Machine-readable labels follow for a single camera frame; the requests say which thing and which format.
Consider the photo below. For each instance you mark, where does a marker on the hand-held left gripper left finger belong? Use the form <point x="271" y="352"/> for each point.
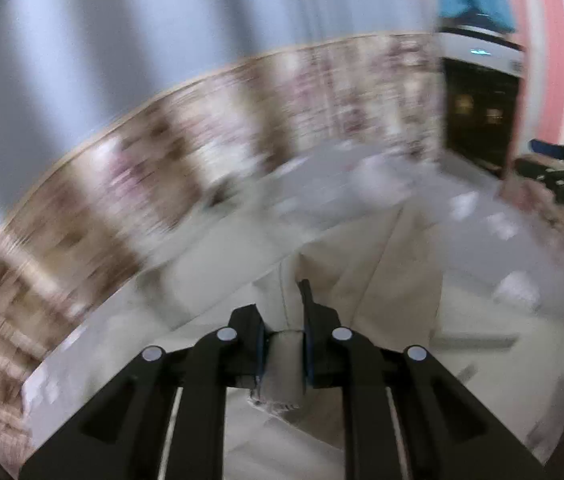
<point x="260" y="356"/>

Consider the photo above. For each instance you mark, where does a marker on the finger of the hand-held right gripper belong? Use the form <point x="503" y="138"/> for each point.
<point x="537" y="170"/>
<point x="554" y="150"/>

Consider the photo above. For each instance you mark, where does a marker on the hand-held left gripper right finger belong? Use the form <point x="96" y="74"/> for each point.
<point x="307" y="360"/>

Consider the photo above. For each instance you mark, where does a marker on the cream large garment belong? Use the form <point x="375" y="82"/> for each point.
<point x="362" y="280"/>

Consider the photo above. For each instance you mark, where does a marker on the white cabinet with dark door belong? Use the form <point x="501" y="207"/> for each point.
<point x="479" y="110"/>

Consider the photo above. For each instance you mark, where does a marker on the grey printed bed sheet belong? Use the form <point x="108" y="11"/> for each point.
<point x="342" y="180"/>

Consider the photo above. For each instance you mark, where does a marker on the blue curtain with floral hem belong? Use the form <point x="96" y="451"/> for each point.
<point x="112" y="70"/>

